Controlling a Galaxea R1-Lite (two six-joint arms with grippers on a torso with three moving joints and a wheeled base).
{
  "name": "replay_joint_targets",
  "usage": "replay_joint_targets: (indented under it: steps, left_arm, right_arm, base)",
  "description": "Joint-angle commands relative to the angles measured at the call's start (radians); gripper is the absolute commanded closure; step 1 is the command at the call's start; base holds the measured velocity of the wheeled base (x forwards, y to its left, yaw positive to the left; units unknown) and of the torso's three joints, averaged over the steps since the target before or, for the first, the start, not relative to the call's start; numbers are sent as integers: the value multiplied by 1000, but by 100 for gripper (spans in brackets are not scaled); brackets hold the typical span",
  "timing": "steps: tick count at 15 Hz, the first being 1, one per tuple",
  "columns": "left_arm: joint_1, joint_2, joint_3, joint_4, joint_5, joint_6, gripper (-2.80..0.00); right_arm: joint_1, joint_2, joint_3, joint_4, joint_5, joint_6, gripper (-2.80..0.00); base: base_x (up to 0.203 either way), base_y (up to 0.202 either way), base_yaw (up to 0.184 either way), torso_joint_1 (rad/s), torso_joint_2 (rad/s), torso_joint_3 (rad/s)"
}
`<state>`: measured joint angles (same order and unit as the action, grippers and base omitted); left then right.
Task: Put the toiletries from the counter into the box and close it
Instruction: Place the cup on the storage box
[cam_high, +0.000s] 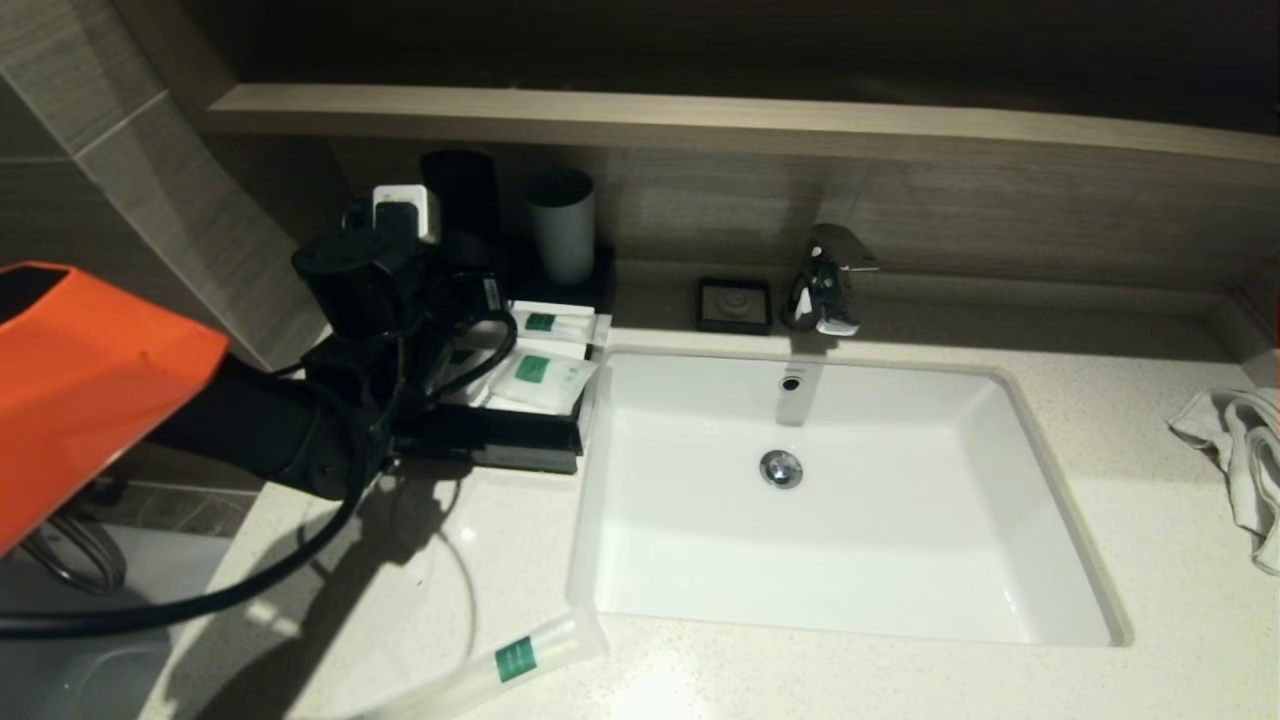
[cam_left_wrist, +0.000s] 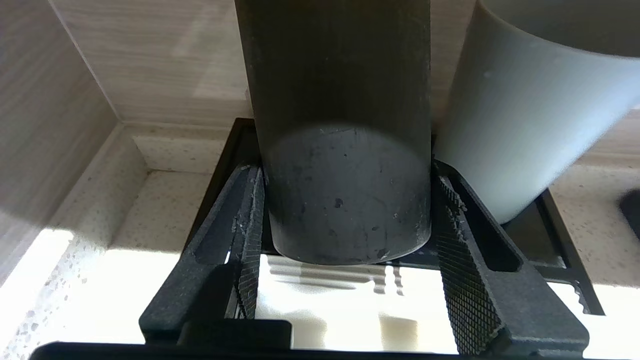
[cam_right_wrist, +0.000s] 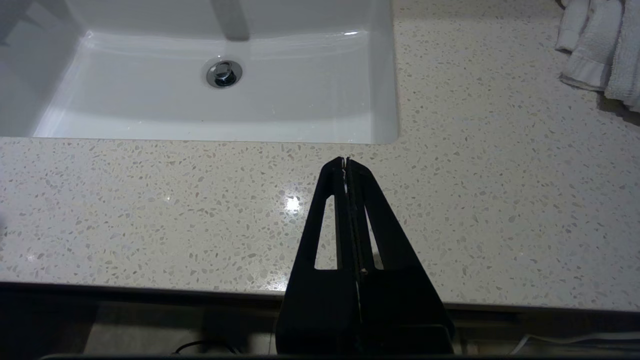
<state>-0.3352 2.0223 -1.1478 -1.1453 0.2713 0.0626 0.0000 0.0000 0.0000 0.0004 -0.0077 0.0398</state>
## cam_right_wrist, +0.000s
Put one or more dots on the white ceramic sink basin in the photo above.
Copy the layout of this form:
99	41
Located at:
200	100

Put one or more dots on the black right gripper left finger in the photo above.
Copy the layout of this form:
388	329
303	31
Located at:
315	310

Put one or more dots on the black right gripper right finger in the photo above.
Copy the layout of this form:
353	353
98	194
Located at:
405	315

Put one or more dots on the chrome sink drain plug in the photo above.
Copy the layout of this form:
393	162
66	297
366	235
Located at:
224	73

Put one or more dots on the white towel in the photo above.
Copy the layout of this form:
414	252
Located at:
600	45

